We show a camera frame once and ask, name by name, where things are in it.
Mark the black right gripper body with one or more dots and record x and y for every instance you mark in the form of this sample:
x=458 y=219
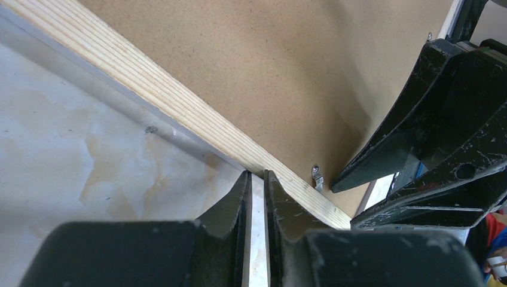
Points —
x=477 y=92

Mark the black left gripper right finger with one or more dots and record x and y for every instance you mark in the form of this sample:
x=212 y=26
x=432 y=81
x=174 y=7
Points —
x=303 y=251

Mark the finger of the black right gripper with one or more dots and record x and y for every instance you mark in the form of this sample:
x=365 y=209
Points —
x=409 y=122
x=458 y=193

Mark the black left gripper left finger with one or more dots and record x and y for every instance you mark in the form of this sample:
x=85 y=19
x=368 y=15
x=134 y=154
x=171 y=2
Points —
x=208 y=251

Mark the brown cardboard backing board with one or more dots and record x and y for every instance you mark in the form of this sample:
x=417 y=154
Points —
x=309 y=81

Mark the white wooden picture frame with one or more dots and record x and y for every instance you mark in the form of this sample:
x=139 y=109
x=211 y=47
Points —
x=93 y=129

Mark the person hand in background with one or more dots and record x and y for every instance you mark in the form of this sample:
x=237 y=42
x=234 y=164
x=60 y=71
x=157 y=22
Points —
x=495 y=265

